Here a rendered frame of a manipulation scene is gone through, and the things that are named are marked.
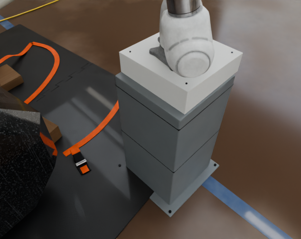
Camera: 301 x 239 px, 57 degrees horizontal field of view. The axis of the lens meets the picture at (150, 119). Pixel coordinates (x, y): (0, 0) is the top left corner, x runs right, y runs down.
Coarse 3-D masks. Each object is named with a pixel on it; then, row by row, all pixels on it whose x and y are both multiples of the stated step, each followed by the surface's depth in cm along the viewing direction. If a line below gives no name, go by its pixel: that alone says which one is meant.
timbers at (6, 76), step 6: (6, 66) 244; (0, 72) 239; (6, 72) 239; (12, 72) 239; (0, 78) 233; (6, 78) 233; (12, 78) 233; (18, 78) 236; (0, 84) 228; (6, 84) 230; (12, 84) 235; (18, 84) 239; (6, 90) 233
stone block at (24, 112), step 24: (0, 96) 134; (0, 120) 118; (24, 120) 129; (0, 144) 118; (24, 144) 129; (48, 144) 147; (0, 168) 125; (24, 168) 137; (48, 168) 152; (0, 192) 132; (24, 192) 146; (0, 216) 140; (24, 216) 156
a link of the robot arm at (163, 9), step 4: (164, 0) 101; (200, 0) 100; (164, 4) 100; (164, 8) 101; (160, 12) 105; (164, 12) 100; (160, 16) 105; (160, 20) 106; (160, 24) 105; (160, 28) 106; (160, 32) 107; (160, 36) 110; (160, 40) 112; (160, 44) 113
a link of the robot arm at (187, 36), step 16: (176, 0) 79; (192, 0) 79; (176, 16) 82; (192, 16) 81; (208, 16) 84; (176, 32) 83; (192, 32) 82; (208, 32) 85; (176, 48) 84; (192, 48) 82; (208, 48) 84; (176, 64) 86; (192, 64) 85; (208, 64) 86
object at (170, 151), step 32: (128, 96) 129; (224, 96) 132; (128, 128) 149; (160, 128) 123; (192, 128) 124; (128, 160) 177; (160, 160) 142; (192, 160) 151; (160, 192) 167; (192, 192) 174
